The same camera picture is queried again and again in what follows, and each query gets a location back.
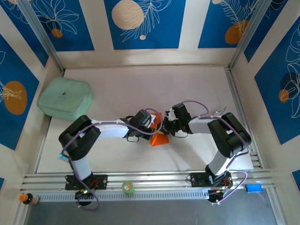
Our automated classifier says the green can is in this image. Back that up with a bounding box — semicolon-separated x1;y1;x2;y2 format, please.
121;181;135;196

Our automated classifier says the mint green zipper pouch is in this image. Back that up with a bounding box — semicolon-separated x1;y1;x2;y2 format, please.
37;77;95;121

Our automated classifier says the blue box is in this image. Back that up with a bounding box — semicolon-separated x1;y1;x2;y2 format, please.
245;184;263;194

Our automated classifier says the orange capped bottle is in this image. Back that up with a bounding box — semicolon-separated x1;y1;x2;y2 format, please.
18;192;40;206

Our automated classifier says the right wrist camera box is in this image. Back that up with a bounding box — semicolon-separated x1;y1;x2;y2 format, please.
165;109;177;121

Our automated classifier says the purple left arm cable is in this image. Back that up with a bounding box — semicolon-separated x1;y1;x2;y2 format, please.
61;108;165;210

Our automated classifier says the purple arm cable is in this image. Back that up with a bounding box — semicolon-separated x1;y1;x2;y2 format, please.
182;100;249;206
61;108;165;210

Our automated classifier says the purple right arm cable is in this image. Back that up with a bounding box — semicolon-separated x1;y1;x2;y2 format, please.
182;100;249;206

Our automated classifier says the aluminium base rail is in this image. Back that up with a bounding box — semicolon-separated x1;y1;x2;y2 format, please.
20;169;280;192

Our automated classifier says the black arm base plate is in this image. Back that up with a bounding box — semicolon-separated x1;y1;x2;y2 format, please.
190;172;233;188
65;174;108;190

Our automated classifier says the slotted cable tray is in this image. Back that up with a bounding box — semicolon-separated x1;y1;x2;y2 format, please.
37;189;210;203

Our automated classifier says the aluminium frame post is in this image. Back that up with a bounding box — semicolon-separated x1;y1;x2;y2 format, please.
228;0;275;70
17;0;66;74

